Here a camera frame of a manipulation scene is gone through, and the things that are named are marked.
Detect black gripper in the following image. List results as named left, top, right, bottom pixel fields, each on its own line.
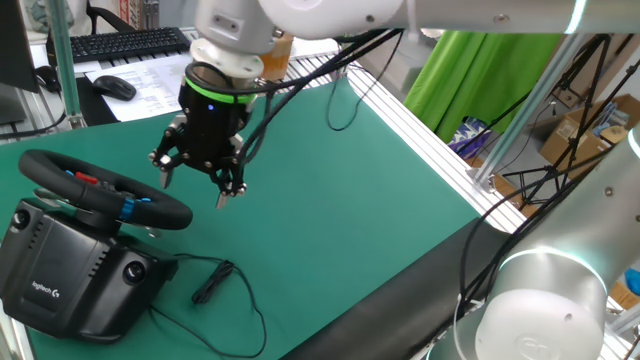
left=148, top=82, right=254, bottom=210

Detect thin black hanging cable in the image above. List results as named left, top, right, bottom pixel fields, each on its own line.
left=326, top=29, right=405, bottom=133

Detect printed paper sheet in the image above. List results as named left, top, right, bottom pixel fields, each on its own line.
left=84, top=53, right=201, bottom=123

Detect black tripod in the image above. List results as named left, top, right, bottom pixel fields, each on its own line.
left=502, top=33, right=640, bottom=211

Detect black monitor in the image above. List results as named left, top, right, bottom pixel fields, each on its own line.
left=0, top=0, right=41, bottom=126

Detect black racing steering wheel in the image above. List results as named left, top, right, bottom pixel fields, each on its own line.
left=18, top=148, right=194, bottom=239

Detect black monitor cable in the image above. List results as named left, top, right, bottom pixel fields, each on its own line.
left=0, top=110, right=69, bottom=142

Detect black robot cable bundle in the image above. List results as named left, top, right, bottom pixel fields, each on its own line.
left=457, top=169, right=616, bottom=321

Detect black keyboard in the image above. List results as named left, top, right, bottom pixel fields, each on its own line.
left=46, top=26, right=194, bottom=65

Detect small open cardboard box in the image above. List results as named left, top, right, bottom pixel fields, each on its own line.
left=259, top=32, right=295, bottom=82

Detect green table mat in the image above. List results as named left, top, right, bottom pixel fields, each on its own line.
left=0, top=77, right=484, bottom=360

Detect black camera cable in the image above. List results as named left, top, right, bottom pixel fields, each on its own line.
left=238, top=27, right=404, bottom=169

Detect large cardboard box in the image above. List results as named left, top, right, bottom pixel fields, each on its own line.
left=538, top=93, right=640, bottom=185

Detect black wheel base housing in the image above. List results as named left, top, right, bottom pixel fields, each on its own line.
left=0, top=197, right=180, bottom=345

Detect black desk pad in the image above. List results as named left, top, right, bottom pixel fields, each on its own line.
left=74, top=74, right=122, bottom=127

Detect black computer mouse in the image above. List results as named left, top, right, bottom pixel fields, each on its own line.
left=91, top=74, right=138, bottom=103

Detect thin black wheel cable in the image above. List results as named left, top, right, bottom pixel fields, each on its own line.
left=148, top=252, right=269, bottom=360

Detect aluminium frame post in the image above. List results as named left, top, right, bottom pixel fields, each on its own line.
left=472, top=38, right=594, bottom=186
left=45, top=0, right=85, bottom=130

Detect green cloth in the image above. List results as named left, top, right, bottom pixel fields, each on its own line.
left=403, top=29, right=564, bottom=144

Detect blue patterned bag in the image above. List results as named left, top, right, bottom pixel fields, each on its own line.
left=448, top=116, right=496, bottom=160

